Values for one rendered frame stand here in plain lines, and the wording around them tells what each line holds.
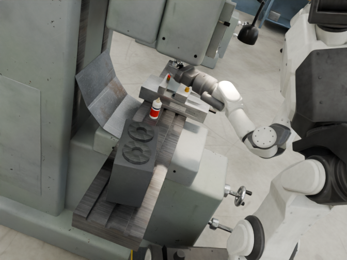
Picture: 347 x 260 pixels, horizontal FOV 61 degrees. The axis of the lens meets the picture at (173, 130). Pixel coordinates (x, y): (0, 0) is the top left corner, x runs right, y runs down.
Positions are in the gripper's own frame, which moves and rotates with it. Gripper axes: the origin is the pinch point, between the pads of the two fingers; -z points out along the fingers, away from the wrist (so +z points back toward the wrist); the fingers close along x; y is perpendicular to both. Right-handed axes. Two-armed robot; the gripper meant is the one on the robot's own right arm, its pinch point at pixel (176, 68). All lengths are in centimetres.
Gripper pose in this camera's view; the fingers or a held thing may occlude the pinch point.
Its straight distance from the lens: 125.8
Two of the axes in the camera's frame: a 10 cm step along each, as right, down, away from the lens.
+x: -5.5, 4.0, -7.3
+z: 7.9, 5.3, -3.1
